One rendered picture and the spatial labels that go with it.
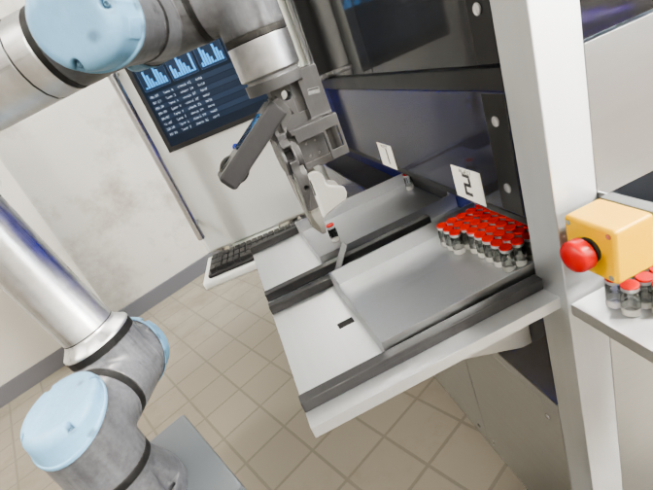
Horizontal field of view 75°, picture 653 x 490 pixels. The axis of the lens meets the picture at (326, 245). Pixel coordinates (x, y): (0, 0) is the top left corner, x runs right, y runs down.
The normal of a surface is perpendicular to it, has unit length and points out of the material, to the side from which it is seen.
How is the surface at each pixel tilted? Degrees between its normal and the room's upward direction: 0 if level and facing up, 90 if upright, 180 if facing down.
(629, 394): 90
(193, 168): 90
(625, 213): 0
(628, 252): 90
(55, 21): 90
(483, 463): 0
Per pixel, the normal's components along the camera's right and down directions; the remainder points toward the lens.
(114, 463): 0.78, 0.00
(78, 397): -0.36, -0.77
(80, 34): -0.02, 0.45
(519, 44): -0.90, 0.43
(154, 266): 0.62, 0.13
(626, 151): 0.28, 0.33
